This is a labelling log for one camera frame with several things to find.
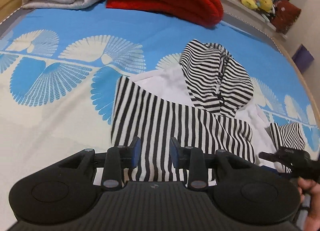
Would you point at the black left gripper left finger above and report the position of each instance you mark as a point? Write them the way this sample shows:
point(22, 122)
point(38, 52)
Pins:
point(113, 162)

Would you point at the white windowsill shelf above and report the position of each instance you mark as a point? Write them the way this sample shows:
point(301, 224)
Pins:
point(235, 8)

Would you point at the black white striped hooded garment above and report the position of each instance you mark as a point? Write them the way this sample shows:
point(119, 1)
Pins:
point(207, 100)

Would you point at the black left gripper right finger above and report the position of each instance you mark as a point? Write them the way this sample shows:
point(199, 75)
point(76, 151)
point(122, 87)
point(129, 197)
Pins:
point(195, 161)

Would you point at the person right hand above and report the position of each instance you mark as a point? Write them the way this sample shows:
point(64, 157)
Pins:
point(312, 188)

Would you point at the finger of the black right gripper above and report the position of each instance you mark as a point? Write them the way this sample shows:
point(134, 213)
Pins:
point(298, 161)

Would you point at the purple box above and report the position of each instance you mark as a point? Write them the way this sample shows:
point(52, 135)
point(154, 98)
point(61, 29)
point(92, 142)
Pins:
point(302, 58)

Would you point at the blue white patterned bedspread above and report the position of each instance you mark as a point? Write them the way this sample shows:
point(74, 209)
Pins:
point(59, 73)

